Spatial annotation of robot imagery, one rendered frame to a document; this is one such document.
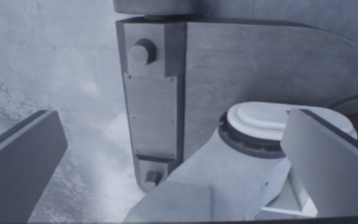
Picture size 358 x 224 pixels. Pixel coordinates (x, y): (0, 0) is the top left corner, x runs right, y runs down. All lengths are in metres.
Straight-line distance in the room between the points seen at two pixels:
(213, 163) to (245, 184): 0.06
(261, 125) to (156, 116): 0.26
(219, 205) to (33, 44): 0.78
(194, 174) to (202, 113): 0.24
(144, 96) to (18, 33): 0.55
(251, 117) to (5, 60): 0.89
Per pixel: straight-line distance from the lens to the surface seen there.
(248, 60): 0.47
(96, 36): 0.72
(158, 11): 0.43
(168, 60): 0.43
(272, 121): 0.36
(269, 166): 0.34
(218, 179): 0.30
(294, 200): 0.50
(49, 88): 0.91
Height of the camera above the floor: 0.61
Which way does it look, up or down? 59 degrees down
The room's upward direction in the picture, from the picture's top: 160 degrees counter-clockwise
